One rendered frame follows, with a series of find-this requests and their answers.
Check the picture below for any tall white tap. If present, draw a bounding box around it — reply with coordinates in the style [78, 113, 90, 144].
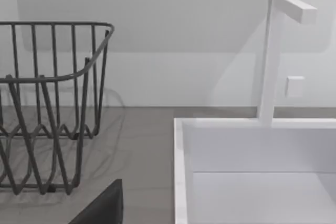
[256, 0, 318, 128]

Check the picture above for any dark grey wire basket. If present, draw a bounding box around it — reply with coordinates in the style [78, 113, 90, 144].
[0, 21, 115, 196]

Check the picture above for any white sink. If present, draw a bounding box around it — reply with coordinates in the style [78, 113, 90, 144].
[173, 118, 336, 224]

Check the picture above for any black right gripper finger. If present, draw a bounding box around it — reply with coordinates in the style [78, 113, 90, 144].
[68, 178, 123, 224]

